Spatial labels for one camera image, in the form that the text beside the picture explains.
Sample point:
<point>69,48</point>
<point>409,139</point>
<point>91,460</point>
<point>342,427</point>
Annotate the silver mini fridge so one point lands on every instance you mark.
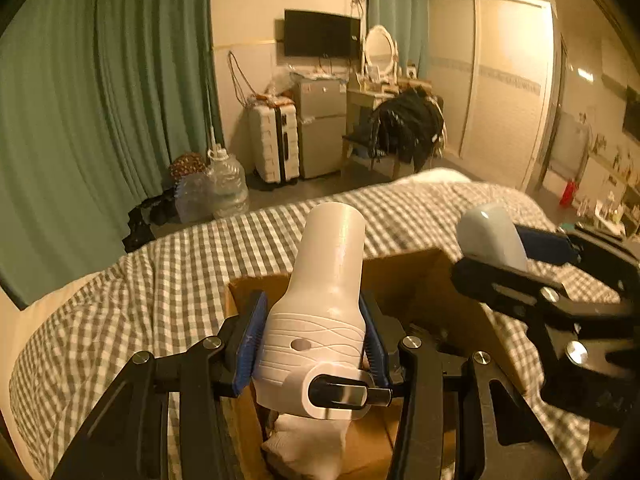
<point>320,127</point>

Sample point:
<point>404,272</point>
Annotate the pale blue earbuds case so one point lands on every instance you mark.
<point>492,235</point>

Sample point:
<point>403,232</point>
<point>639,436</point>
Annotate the grey checkered blanket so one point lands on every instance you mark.
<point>150,300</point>

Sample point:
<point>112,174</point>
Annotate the beige dressing table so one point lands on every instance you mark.
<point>367,97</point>

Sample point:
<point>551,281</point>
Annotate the large green curtain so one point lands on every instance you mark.
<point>100,105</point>

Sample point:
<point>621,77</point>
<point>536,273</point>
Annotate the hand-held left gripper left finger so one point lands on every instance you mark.
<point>250,342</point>

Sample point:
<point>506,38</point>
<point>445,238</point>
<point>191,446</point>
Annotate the white oval vanity mirror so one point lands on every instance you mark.
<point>380,50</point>

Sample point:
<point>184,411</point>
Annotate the white knit glove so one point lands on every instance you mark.
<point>307,442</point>

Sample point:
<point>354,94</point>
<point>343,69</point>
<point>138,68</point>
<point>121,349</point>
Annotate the black jacket on chair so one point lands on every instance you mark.
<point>407,125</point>

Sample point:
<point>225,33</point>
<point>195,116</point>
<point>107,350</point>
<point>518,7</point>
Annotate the white hard suitcase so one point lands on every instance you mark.
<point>274,141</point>

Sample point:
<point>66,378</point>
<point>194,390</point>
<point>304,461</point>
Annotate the wooden chair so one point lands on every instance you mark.
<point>357,146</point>

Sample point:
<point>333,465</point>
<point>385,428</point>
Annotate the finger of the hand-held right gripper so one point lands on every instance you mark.
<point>500,280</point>
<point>545,247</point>

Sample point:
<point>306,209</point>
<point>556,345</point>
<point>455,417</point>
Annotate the crumpled clear plastic jug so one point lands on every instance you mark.
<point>192,199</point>

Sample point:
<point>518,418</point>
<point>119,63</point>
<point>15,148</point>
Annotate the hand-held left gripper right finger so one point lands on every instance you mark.
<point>374,347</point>

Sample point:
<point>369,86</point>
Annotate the white hair dryer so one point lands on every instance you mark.
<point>320,320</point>

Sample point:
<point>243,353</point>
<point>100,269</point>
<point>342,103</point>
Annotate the black wall television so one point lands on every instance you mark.
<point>322,33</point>

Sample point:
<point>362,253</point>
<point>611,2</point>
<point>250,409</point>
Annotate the clear water jug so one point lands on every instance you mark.
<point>229,185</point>

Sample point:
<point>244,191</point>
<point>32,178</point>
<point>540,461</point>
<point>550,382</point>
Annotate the dark patterned bag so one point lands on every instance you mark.
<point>186,164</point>

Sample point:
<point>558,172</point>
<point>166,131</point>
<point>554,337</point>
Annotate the narrow green curtain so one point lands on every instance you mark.
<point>397,10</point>

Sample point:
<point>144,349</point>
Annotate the brown cardboard box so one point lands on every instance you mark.
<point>440,300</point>

